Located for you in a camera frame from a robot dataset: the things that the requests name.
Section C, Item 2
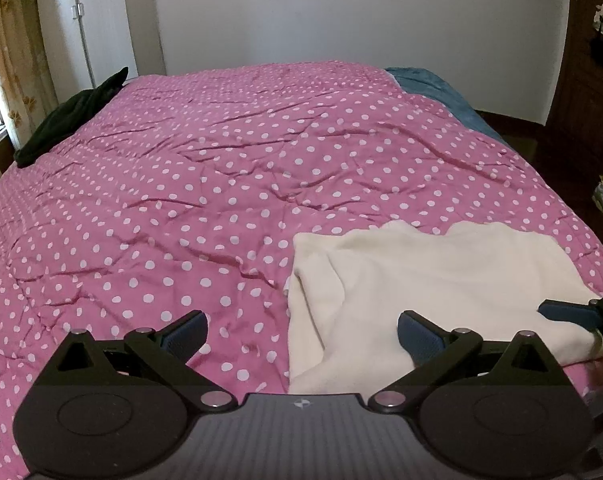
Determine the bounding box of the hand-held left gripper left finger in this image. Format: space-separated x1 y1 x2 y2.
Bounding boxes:
56 309 234 412

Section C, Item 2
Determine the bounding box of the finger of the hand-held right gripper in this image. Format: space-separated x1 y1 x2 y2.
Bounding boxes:
537 299 603 333

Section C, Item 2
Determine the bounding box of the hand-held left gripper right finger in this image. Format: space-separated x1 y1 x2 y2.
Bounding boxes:
368 309 573 414

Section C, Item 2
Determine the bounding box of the cream fleece garment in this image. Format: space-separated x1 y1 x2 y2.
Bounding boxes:
284 220 603 394

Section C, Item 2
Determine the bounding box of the pink polka dot blanket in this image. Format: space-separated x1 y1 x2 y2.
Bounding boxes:
0 59 603 480

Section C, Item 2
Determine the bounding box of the dark wooden wardrobe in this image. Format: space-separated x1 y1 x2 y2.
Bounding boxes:
545 0 603 163

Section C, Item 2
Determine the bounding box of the blue blanket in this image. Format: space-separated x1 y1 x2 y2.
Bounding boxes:
384 66 508 142

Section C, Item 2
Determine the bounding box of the dark green cloth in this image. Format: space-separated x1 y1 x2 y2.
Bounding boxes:
14 66 130 169

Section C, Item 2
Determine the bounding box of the cream floral curtain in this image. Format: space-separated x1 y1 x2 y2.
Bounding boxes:
0 0 58 162

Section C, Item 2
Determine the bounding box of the white wall pipe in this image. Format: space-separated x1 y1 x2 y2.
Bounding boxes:
70 0 98 89

